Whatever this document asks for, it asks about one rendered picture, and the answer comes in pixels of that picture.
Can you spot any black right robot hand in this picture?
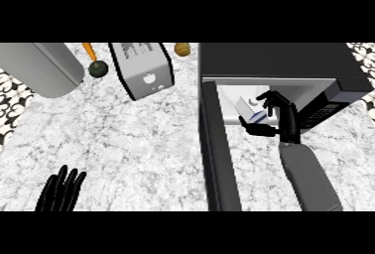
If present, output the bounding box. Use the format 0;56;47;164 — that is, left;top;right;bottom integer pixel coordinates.
237;89;301;145

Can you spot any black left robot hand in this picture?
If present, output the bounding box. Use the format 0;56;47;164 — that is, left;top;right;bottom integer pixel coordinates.
33;165;88;212

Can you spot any white blue milk carton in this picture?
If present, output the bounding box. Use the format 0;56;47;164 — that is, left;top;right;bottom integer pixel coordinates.
234;95;275;127

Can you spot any black microwave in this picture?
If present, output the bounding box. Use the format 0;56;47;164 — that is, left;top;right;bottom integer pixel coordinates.
197;42;375;135

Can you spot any dark grey microwave door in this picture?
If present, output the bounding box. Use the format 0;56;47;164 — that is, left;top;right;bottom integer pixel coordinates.
197;80;243;212

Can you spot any brown potato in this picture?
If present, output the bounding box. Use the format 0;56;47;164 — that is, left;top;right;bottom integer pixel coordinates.
172;42;191;58

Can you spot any silver toaster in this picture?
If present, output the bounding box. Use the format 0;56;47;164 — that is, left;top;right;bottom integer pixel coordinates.
106;42;175;101

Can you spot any grey rounded appliance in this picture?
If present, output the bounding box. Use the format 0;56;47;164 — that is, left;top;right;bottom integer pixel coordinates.
0;42;86;99

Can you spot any dark green avocado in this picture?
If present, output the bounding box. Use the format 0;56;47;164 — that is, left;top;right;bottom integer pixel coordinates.
88;61;109;79

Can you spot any orange carrot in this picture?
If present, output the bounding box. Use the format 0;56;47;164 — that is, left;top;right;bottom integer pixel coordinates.
81;42;98;63

